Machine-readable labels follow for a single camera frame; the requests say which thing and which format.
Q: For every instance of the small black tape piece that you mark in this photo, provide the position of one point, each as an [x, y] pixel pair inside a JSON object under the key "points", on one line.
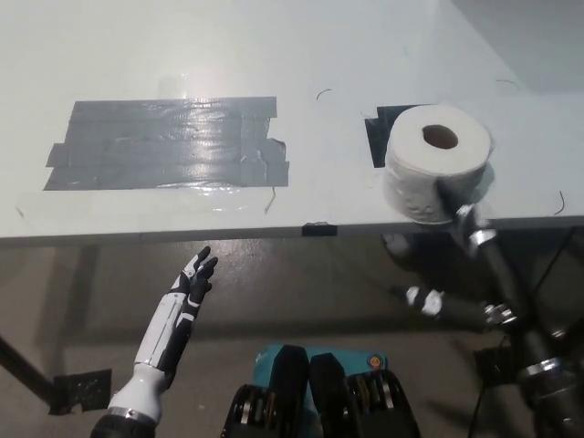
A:
{"points": [[319, 229]]}

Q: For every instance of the white shoe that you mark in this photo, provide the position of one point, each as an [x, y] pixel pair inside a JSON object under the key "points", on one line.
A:
{"points": [[396, 242]]}

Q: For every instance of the white toilet paper roll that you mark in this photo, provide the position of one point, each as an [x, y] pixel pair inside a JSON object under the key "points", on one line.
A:
{"points": [[415, 182]]}

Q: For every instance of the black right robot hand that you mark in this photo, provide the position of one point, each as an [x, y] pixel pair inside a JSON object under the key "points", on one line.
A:
{"points": [[495, 278]]}

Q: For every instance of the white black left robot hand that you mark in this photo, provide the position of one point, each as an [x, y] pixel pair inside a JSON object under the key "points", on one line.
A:
{"points": [[162, 328]]}

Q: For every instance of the black teal robot torso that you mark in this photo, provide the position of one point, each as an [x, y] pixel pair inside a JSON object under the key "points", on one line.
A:
{"points": [[328, 401]]}

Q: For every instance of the grey duct tape patch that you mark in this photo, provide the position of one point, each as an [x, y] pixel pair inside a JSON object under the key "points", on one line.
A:
{"points": [[159, 146]]}

